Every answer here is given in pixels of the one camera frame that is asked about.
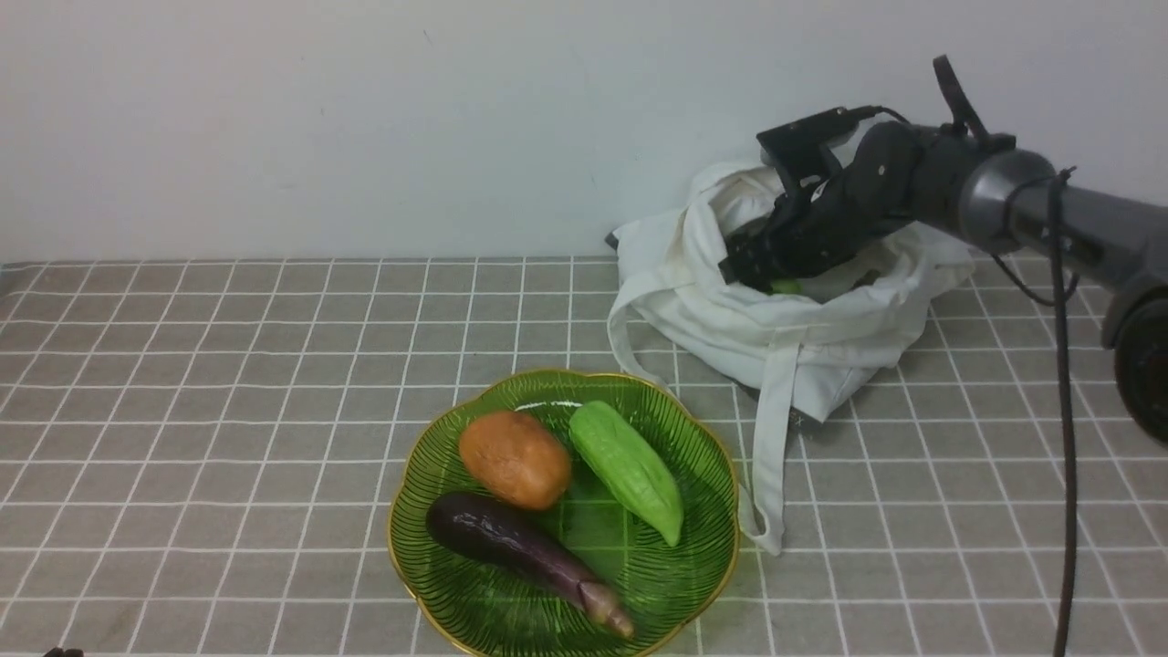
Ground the black object at bottom edge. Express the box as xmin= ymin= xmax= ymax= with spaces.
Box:
xmin=43 ymin=646 xmax=85 ymax=657

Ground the green vegetable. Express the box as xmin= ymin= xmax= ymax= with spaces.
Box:
xmin=767 ymin=279 xmax=804 ymax=296

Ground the brown potato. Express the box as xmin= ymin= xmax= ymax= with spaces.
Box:
xmin=458 ymin=409 xmax=572 ymax=511

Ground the green loofah gourd on plate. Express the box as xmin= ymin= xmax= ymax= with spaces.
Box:
xmin=568 ymin=401 xmax=684 ymax=548

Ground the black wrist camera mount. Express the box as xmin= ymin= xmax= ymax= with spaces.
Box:
xmin=756 ymin=108 xmax=864 ymax=195

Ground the white cloth tote bag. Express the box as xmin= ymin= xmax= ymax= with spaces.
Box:
xmin=609 ymin=161 xmax=975 ymax=556

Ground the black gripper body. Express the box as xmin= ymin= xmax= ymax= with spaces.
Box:
xmin=718 ymin=120 xmax=922 ymax=292

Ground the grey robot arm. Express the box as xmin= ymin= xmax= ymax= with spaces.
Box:
xmin=718 ymin=108 xmax=1167 ymax=442

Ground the black cable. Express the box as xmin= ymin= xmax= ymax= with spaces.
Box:
xmin=853 ymin=55 xmax=1082 ymax=657

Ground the purple eggplant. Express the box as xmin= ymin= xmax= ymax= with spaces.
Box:
xmin=425 ymin=491 xmax=635 ymax=641

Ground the green glass plate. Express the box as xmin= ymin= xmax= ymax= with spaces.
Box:
xmin=387 ymin=369 xmax=741 ymax=656

